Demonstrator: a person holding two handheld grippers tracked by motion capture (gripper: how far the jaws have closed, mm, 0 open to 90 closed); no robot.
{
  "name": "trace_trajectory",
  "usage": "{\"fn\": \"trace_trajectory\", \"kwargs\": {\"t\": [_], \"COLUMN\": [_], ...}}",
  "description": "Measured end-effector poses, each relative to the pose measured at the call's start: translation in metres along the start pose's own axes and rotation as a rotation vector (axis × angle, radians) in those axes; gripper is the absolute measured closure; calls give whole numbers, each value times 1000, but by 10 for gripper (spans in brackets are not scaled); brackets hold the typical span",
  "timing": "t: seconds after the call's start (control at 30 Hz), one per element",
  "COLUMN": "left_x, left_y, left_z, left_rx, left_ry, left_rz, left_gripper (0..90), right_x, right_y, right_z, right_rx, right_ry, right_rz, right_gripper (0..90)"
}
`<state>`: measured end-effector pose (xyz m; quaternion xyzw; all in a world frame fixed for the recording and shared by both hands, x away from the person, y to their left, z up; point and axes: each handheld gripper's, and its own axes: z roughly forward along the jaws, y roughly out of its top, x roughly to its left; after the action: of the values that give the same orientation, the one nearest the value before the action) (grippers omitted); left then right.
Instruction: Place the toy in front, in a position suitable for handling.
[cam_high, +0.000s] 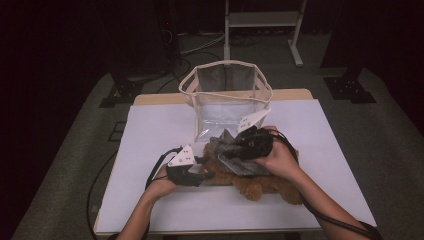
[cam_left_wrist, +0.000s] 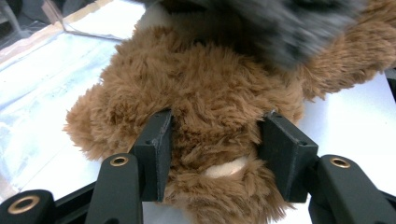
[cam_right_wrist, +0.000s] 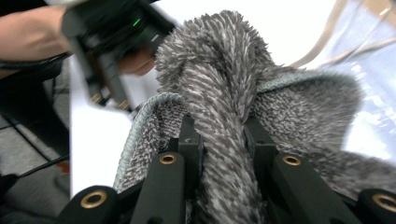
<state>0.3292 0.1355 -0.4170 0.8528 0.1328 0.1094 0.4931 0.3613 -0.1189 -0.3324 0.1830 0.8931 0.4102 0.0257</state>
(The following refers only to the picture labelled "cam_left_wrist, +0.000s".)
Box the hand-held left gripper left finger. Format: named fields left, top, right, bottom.
left=129, top=108, right=174, bottom=203

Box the grey cloth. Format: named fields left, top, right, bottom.
left=134, top=0, right=368, bottom=71

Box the brown teddy bear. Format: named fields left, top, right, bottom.
left=62, top=0, right=396, bottom=224

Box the clear bag with beige trim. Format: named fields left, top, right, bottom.
left=0, top=0, right=148, bottom=203

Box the white table cover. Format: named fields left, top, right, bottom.
left=18, top=73, right=396, bottom=224

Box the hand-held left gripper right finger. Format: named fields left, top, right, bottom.
left=256, top=110, right=320, bottom=203

